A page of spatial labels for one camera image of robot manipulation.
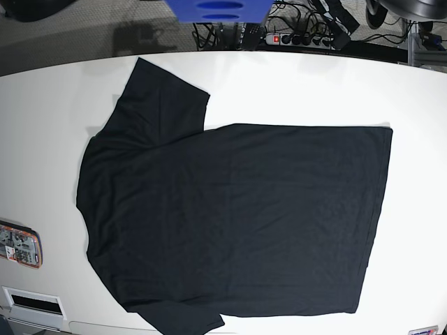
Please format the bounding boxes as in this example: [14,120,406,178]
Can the black T-shirt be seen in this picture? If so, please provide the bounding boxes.
[76,59,393,334]

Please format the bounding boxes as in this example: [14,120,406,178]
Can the black power adapter brick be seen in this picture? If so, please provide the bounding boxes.
[240,23,264,51]

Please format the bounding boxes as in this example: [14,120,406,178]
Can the white power strip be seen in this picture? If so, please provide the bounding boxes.
[264,33,332,50]

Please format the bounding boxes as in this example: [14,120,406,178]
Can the blue plastic box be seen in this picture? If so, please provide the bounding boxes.
[166,0,274,23]

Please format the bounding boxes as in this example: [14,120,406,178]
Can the black office chair base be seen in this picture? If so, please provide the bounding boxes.
[366,0,446,29]

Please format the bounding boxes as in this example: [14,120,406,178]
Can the red white sticker label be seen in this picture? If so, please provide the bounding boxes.
[408,325,439,335]

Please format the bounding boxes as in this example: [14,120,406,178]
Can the tangled black cables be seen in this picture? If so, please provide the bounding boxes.
[191,0,409,50]

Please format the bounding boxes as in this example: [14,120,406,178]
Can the aluminium frame profile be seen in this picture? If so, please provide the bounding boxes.
[406,20,446,73]

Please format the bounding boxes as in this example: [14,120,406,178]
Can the white table cable grommet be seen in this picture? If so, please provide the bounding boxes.
[1,286,67,320]

